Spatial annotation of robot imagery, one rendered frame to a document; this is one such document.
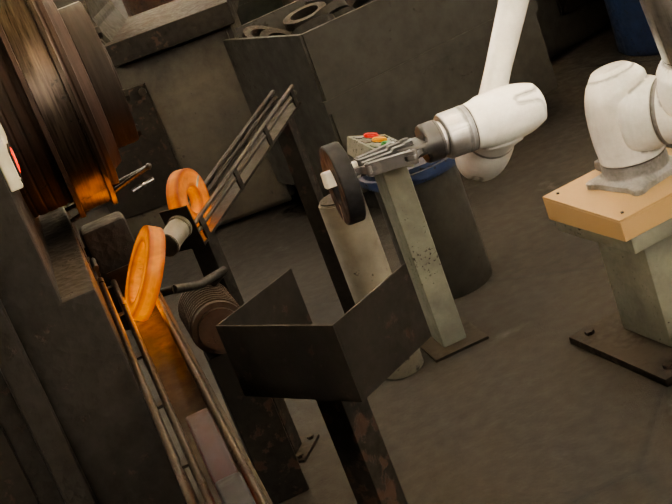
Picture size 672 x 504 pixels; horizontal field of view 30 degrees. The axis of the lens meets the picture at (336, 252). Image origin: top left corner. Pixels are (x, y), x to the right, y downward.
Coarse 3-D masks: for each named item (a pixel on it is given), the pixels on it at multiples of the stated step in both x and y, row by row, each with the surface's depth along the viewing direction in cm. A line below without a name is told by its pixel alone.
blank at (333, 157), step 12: (336, 144) 227; (324, 156) 228; (336, 156) 224; (324, 168) 233; (336, 168) 223; (348, 168) 223; (336, 180) 225; (348, 180) 223; (336, 192) 233; (348, 192) 223; (360, 192) 224; (336, 204) 235; (348, 204) 224; (360, 204) 225; (348, 216) 227; (360, 216) 227
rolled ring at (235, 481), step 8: (224, 480) 146; (232, 480) 145; (240, 480) 145; (216, 488) 150; (224, 488) 144; (232, 488) 144; (240, 488) 143; (248, 488) 143; (224, 496) 143; (232, 496) 143; (240, 496) 142; (248, 496) 142
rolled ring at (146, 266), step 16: (144, 240) 238; (160, 240) 235; (144, 256) 246; (160, 256) 233; (128, 272) 247; (144, 272) 233; (160, 272) 232; (128, 288) 245; (144, 288) 232; (128, 304) 241; (144, 304) 234; (144, 320) 238
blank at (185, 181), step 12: (168, 180) 292; (180, 180) 291; (192, 180) 296; (168, 192) 290; (180, 192) 290; (192, 192) 299; (204, 192) 300; (168, 204) 290; (180, 204) 289; (192, 204) 299; (204, 204) 299; (192, 216) 293; (204, 216) 298
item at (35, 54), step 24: (0, 0) 219; (24, 0) 218; (24, 24) 215; (24, 48) 213; (48, 48) 213; (24, 72) 213; (48, 72) 213; (48, 96) 214; (72, 96) 214; (48, 120) 214; (72, 120) 216; (72, 144) 217; (72, 168) 220; (96, 168) 222; (96, 192) 228
